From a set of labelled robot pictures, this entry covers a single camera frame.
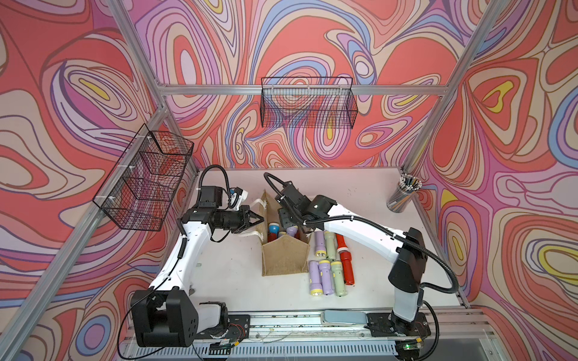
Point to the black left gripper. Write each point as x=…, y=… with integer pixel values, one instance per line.
x=244, y=213

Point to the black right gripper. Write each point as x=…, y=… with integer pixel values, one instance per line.
x=284, y=215

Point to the blue flashlight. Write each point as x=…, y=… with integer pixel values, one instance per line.
x=274, y=227

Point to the brown burlap tote bag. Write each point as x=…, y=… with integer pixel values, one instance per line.
x=286, y=255

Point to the green flashlight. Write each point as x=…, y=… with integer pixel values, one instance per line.
x=331, y=245
x=339, y=279

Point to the red white flashlight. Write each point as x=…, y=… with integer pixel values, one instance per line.
x=341, y=244

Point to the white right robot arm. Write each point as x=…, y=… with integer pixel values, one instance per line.
x=404, y=250

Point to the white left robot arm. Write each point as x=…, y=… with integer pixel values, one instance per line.
x=164, y=315

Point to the metal cup with pencils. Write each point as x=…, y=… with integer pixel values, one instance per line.
x=401, y=197

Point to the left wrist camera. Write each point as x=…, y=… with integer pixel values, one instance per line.
x=214, y=196

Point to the black wire basket back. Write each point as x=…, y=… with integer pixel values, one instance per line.
x=308, y=102

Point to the black wire basket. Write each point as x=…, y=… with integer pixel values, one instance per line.
x=139, y=193
x=308, y=102

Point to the black wire basket left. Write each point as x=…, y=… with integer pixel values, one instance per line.
x=139, y=193

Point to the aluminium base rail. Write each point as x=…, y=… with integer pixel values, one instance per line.
x=445, y=334

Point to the aluminium frame post left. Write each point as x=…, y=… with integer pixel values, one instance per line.
x=163, y=115

